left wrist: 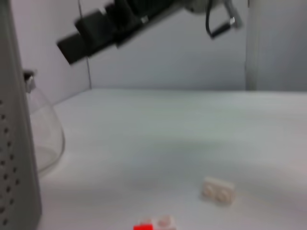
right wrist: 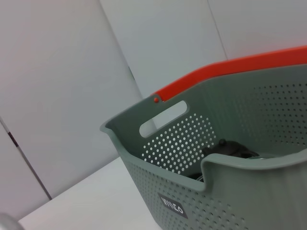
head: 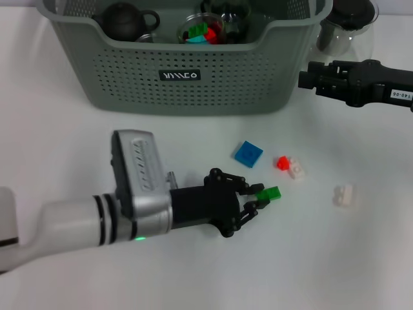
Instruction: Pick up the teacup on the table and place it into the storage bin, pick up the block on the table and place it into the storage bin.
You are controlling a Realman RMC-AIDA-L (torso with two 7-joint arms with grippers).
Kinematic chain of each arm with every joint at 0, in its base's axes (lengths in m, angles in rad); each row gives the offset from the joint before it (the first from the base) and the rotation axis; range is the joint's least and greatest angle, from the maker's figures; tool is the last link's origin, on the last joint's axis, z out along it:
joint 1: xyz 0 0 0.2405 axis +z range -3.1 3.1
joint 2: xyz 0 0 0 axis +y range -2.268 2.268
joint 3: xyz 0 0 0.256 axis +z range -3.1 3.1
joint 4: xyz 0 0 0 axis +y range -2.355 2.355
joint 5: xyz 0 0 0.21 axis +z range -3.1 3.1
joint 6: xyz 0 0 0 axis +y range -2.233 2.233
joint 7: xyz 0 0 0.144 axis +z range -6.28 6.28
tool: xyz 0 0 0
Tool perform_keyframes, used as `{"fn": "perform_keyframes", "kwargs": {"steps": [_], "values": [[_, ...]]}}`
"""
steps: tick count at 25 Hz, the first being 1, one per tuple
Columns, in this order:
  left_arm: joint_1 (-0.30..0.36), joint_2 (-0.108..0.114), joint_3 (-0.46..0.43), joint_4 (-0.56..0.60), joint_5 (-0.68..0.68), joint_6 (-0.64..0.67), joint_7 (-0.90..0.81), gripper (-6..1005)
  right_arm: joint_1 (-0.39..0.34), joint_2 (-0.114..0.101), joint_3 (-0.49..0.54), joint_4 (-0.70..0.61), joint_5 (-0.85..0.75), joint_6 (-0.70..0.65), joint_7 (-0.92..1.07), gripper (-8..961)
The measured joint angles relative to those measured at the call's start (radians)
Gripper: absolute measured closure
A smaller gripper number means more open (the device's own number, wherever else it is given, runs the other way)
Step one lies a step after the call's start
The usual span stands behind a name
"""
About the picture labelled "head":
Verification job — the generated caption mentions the glass carafe with black lid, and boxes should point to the glass carafe with black lid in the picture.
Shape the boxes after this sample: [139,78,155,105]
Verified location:
[306,0,380,64]

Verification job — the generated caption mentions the white building block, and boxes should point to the white building block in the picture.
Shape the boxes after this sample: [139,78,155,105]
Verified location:
[332,184,356,208]
[288,157,307,181]

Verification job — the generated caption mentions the dark clay teapot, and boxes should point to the dark clay teapot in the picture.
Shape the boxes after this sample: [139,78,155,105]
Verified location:
[92,2,161,42]

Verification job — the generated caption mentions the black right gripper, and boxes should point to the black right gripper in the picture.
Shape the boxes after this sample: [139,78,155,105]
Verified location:
[297,59,413,109]

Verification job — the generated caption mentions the grey perforated storage bin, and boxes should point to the grey perforated storage bin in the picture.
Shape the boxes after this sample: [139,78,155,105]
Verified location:
[34,0,333,117]

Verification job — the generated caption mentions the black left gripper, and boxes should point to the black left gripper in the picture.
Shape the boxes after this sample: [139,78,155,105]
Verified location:
[169,167,272,239]

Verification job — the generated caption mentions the green building block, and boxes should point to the green building block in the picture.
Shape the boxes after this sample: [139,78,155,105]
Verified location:
[188,23,209,39]
[256,186,282,202]

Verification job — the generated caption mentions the blue square building block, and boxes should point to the blue square building block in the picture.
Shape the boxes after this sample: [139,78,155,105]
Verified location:
[234,140,264,169]

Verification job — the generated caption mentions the glass teacup with black base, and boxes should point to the glass teacup with black base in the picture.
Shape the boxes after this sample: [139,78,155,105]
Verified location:
[135,32,159,44]
[176,12,227,45]
[199,0,252,43]

